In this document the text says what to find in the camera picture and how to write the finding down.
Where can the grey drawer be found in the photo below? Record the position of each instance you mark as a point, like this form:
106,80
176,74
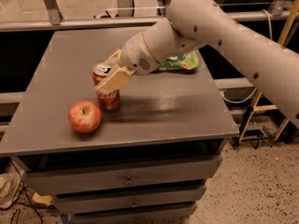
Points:
130,200
138,214
123,175

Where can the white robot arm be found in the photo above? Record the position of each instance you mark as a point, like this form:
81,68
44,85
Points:
192,24

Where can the red apple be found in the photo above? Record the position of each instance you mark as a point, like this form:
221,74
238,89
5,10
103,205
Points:
84,117

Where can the red coke can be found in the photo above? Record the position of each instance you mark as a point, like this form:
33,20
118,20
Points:
107,102

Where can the top grey drawer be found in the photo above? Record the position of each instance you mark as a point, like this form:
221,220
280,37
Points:
123,175

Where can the white cloth on floor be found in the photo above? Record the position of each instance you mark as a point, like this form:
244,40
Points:
9,184

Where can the yellow foam block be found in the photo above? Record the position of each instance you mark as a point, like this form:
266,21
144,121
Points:
45,199

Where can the yellow wooden stand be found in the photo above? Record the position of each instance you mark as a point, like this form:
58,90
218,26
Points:
254,108

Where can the metal railing frame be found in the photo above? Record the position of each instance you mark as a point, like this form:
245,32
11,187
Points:
33,15

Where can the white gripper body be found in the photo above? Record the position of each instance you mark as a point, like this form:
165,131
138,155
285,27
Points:
135,56

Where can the middle grey drawer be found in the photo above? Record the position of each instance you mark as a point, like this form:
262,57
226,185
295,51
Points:
130,200

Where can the bottom grey drawer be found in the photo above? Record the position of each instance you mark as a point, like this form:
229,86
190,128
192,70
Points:
138,214

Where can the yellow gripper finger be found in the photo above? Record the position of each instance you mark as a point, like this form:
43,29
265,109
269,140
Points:
117,78
114,59

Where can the green chip bag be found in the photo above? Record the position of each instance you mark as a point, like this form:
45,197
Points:
187,62

